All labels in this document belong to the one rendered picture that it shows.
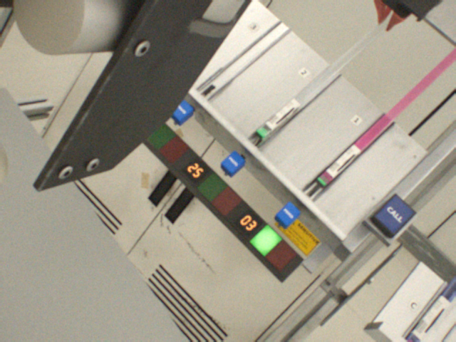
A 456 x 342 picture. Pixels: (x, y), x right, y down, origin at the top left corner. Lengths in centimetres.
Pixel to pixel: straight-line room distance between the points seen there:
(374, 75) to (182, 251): 167
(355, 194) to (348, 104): 15
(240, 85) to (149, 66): 67
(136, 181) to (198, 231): 18
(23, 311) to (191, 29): 43
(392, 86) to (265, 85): 191
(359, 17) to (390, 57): 21
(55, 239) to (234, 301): 69
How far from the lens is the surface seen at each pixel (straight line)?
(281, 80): 104
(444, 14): 117
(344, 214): 98
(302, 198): 95
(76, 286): 78
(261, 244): 96
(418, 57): 289
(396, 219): 95
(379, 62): 293
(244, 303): 143
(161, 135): 100
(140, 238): 152
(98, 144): 40
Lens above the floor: 112
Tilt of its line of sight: 26 degrees down
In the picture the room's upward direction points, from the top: 38 degrees clockwise
